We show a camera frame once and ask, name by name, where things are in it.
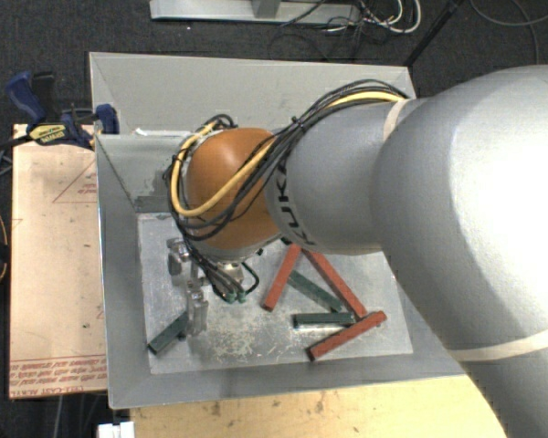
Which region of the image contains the red-brown flat block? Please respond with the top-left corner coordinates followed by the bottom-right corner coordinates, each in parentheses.
top-left (306, 309), bottom-right (388, 362)
top-left (300, 247), bottom-right (369, 319)
top-left (260, 243), bottom-right (303, 313)

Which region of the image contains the grey metal bin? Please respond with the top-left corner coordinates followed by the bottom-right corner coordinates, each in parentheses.
top-left (89, 51), bottom-right (468, 411)

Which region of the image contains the brown cardboard board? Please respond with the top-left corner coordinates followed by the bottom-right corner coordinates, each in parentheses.
top-left (8, 123), bottom-right (109, 401)

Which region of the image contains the dark green flat block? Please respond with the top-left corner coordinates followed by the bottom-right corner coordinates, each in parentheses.
top-left (285, 273), bottom-right (345, 314)
top-left (147, 311), bottom-right (189, 355)
top-left (292, 311), bottom-right (356, 329)

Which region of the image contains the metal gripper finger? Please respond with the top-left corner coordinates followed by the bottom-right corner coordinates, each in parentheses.
top-left (184, 287), bottom-right (210, 337)
top-left (165, 238), bottom-right (192, 287)

